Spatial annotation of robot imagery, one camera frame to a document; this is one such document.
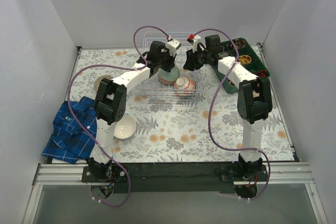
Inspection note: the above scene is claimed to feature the brown patterned small bowl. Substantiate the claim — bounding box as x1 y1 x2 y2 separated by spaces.
93 75 113 91

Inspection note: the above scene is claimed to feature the green divided organizer tray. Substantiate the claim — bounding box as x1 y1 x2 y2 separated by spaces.
213 38 270 94

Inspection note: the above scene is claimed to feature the celadon green bowl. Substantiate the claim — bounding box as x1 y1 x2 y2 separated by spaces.
158 66 180 81

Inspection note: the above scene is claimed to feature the white wire dish rack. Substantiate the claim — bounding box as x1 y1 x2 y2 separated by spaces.
139 31 202 100

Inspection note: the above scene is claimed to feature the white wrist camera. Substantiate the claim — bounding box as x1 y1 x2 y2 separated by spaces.
165 36 181 57
187 34 202 52

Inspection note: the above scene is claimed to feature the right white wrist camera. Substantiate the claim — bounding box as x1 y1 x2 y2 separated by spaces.
187 34 202 52

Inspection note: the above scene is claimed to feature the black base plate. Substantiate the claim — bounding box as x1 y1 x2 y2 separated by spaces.
81 162 267 194

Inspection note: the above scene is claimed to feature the orange floral bowl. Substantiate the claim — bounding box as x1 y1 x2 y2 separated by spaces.
174 76 196 97

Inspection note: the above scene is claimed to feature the aluminium frame rail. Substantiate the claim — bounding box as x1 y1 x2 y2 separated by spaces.
23 162 328 223

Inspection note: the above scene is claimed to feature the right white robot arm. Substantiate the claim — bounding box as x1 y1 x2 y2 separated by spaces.
183 34 272 181

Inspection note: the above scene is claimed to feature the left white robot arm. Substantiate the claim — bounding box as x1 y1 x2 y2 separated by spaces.
90 39 181 182

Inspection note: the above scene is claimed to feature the floral table mat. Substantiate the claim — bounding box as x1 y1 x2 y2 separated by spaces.
70 49 294 163

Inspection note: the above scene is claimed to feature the blue plaid cloth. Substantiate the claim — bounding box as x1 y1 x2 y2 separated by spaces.
42 97 97 164

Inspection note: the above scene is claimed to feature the black white leaf bowl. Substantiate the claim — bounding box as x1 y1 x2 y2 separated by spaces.
158 76 175 85

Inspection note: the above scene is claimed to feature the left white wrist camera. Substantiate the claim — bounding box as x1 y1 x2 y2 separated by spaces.
165 36 181 57

